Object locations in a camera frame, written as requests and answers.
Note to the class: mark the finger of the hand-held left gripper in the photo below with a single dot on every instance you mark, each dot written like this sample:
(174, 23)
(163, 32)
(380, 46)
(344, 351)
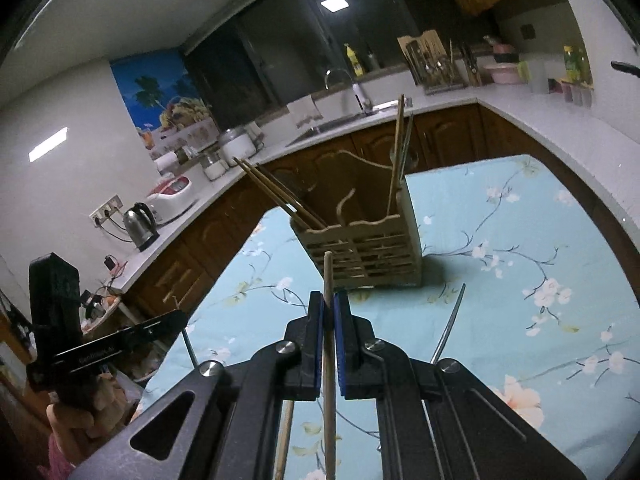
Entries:
(120, 342)

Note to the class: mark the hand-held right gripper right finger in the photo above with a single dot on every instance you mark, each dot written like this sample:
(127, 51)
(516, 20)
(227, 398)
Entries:
(342, 340)

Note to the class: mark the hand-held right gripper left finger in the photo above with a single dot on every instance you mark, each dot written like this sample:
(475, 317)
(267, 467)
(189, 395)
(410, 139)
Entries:
(316, 340)

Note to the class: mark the wooden chopstick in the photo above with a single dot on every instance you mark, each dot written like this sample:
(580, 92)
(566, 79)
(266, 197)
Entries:
(396, 150)
(295, 202)
(328, 280)
(282, 440)
(265, 187)

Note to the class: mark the straight metal rod utensil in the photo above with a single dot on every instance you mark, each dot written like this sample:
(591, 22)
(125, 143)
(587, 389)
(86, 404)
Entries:
(189, 347)

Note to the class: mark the wooden utensil holder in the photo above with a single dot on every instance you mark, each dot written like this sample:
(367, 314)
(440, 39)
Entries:
(370, 260)

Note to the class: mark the person's left forearm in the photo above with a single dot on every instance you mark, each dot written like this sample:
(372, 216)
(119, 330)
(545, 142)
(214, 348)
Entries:
(50, 460)

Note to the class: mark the person's left hand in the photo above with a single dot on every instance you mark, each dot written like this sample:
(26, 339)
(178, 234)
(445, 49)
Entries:
(72, 422)

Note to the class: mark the black charger plug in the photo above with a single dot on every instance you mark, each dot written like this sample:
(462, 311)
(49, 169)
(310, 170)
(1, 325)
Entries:
(110, 263)

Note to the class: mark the steel electric kettle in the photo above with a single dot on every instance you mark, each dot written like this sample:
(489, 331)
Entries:
(140, 225)

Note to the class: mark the white rice cooker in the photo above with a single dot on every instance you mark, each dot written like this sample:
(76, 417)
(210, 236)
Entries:
(172, 192)

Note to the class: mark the white paper roll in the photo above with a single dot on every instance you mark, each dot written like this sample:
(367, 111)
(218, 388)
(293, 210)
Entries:
(170, 161)

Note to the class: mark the small glass jar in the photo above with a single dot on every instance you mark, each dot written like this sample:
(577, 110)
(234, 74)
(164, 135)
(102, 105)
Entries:
(216, 170)

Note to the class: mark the floral light blue tablecloth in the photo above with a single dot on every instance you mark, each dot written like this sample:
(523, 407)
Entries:
(500, 210)

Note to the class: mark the large glass jar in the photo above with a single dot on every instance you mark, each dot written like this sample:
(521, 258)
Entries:
(240, 147)

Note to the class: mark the stainless steel kitchen sink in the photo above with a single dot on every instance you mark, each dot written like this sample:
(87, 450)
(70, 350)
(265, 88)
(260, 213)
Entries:
(325, 125)

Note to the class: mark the white cloth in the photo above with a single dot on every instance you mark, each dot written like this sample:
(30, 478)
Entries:
(305, 110)

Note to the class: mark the brown lower cabinets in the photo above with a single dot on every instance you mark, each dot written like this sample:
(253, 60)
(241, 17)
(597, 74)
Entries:
(450, 130)

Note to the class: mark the chrome kitchen faucet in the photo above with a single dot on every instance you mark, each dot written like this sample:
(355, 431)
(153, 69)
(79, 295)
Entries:
(357, 92)

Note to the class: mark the dark kitchen window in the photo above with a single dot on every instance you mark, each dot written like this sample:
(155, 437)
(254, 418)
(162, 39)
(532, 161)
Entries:
(260, 70)

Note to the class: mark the small grey bottle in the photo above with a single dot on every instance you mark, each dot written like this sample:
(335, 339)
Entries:
(373, 62)

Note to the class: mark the metal dish rack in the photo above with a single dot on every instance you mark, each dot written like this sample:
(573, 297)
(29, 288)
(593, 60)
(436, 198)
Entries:
(440, 77)

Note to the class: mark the knife block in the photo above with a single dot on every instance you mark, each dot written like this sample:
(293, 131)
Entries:
(472, 67)

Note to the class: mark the wooden cutting board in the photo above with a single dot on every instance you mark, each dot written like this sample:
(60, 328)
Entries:
(430, 42)

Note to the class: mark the white container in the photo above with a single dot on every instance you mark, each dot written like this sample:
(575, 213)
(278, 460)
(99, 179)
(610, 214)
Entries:
(539, 77)

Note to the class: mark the row of spice jars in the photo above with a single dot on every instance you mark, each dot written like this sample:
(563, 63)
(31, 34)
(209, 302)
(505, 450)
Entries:
(577, 94)

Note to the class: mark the green yellow bottle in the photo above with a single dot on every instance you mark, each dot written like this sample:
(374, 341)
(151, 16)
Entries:
(570, 62)

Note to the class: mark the black faucet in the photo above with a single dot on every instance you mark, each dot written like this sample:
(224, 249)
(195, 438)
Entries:
(625, 67)

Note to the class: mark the wall power outlet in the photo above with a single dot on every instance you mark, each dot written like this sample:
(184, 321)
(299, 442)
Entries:
(106, 208)

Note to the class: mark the tropical wall poster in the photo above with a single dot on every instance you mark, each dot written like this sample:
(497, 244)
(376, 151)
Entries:
(150, 90)

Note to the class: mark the dark wall switch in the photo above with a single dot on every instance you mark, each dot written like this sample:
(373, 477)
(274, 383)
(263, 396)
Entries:
(528, 31)

